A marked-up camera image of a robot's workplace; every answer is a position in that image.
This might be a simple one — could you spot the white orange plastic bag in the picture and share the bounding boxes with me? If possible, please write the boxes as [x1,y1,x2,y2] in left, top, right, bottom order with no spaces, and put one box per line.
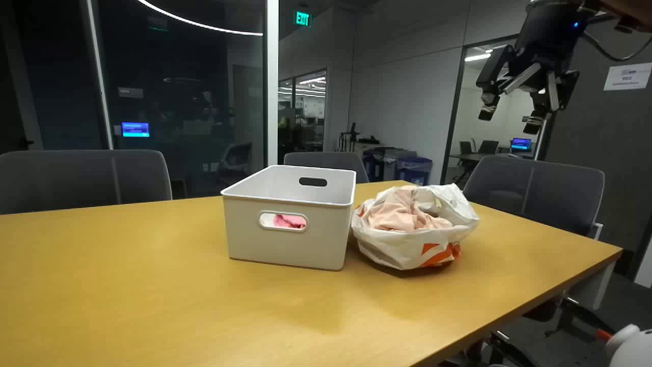
[350,182,480,272]

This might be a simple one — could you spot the wide gray office chair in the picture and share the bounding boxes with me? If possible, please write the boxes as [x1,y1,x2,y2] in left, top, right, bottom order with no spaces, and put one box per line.
[0,146,175,215]

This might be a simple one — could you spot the peach shirt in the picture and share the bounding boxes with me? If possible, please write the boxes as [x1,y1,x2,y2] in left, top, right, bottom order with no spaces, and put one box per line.
[356,187,457,235]

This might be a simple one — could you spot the white pillar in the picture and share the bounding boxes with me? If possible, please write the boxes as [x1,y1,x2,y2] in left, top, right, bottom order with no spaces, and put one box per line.
[265,0,282,167]

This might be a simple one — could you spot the blue lit wall screen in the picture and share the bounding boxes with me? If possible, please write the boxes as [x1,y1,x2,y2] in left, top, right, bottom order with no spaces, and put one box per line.
[121,120,152,141]

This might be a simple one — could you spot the curved white ceiling light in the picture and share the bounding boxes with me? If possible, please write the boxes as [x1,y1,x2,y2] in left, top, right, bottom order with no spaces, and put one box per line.
[137,0,265,39]

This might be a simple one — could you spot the pink cloth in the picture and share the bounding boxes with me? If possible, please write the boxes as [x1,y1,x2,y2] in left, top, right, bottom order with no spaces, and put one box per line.
[273,211,307,232]

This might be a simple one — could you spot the blue bin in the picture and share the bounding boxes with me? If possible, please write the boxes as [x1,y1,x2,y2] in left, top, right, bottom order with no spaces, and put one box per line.
[395,155,434,185]

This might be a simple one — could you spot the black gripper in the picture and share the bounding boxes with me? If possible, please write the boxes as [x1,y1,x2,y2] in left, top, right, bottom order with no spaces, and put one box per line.
[475,0,590,136]

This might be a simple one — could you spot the white paper wall sign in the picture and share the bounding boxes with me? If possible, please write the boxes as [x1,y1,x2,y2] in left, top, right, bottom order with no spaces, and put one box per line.
[602,60,652,94]

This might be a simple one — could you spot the white plastic basket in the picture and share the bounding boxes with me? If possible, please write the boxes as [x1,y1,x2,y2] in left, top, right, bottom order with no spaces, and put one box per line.
[221,162,358,270]

